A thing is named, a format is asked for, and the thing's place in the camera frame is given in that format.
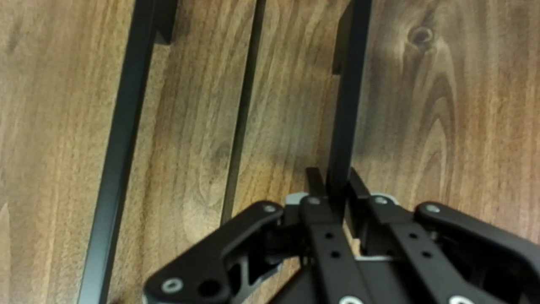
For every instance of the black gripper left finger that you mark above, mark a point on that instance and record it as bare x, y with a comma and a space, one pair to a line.
234, 261

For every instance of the wooden cabinet door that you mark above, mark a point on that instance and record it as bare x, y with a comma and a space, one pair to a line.
60, 72
450, 105

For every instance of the black door handle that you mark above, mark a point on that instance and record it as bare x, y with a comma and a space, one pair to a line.
153, 23
348, 65

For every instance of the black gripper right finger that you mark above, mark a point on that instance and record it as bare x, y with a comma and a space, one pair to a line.
446, 256

